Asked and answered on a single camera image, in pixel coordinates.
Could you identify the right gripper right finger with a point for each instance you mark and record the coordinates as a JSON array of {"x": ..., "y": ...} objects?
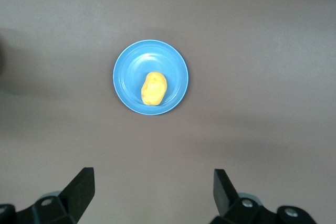
[{"x": 225, "y": 197}]

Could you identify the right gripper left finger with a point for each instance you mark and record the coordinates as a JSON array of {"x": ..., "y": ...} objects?
[{"x": 78, "y": 195}]

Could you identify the yellow potato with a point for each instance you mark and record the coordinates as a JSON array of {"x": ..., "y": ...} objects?
[{"x": 154, "y": 89}]

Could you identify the blue round plate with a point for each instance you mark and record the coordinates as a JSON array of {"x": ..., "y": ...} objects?
[{"x": 128, "y": 77}]

